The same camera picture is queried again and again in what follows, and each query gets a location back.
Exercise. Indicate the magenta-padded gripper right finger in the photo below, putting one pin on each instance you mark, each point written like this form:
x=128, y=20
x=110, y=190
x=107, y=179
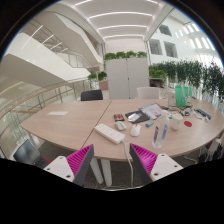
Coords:
x=165, y=166

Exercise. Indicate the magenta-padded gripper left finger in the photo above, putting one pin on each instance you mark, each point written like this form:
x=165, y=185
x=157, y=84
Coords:
x=60, y=166

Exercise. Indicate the clear plastic water bottle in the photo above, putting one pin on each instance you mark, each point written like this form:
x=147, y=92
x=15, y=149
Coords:
x=160, y=133

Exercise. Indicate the black chair with mesh back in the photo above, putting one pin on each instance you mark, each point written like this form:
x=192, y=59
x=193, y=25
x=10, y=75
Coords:
x=26, y=152

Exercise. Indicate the small teal stick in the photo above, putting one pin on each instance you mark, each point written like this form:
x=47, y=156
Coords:
x=149, y=124

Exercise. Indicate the white mug with grey print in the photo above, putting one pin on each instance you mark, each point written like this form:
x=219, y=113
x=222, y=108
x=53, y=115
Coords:
x=176, y=122

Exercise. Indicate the white computer mouse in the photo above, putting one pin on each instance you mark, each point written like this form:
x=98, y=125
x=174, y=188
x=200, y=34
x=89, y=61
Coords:
x=135, y=130

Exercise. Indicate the small white card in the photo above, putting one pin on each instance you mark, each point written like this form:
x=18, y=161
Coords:
x=134, y=117

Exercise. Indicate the small grey-white computer mouse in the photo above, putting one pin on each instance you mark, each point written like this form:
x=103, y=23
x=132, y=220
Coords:
x=120, y=125

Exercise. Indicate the small black and red box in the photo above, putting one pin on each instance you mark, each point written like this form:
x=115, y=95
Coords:
x=119, y=117

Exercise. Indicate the green tote bag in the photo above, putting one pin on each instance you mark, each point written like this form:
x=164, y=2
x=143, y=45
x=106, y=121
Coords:
x=181, y=96

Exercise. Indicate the glass railing with wooden handrail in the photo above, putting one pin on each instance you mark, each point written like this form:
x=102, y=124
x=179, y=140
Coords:
x=40, y=95

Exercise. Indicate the white chair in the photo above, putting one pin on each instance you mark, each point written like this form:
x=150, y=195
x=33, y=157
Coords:
x=148, y=93

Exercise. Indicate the black office chair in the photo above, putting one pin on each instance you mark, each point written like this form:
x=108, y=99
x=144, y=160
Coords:
x=91, y=95

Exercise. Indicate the potted green plant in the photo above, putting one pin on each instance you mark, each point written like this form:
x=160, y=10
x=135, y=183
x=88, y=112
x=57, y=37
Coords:
x=92, y=76
x=102, y=76

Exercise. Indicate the tall white cabinet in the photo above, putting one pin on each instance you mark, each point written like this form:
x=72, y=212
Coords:
x=126, y=78

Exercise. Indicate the tall green plant hedge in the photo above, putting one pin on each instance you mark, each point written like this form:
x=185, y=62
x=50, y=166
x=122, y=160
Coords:
x=193, y=73

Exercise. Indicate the low leafy green plants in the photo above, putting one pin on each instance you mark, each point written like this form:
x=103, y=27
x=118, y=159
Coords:
x=123, y=54

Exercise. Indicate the long ceiling light strips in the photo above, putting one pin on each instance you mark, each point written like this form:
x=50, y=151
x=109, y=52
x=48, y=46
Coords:
x=120, y=14

